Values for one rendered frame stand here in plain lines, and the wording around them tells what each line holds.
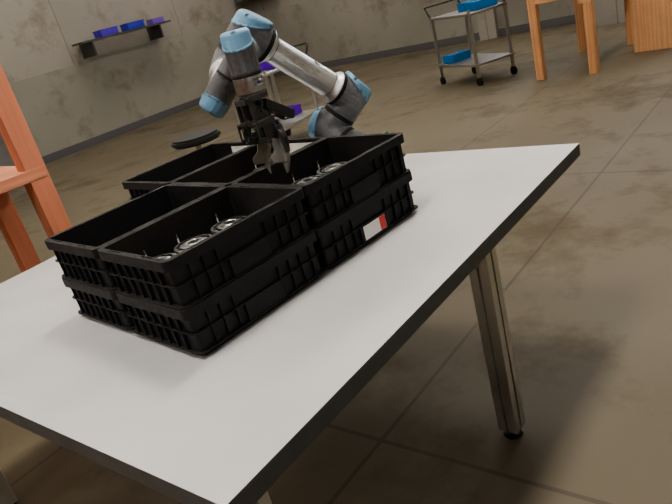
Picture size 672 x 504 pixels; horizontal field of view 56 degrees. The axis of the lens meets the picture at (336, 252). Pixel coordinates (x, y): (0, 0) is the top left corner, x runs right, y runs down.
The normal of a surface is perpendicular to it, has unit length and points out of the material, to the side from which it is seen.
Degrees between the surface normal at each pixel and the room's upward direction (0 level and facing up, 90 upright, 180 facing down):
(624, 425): 0
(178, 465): 0
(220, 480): 0
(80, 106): 90
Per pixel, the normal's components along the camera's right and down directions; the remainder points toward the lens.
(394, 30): -0.58, 0.44
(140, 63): 0.78, 0.04
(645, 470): -0.25, -0.90
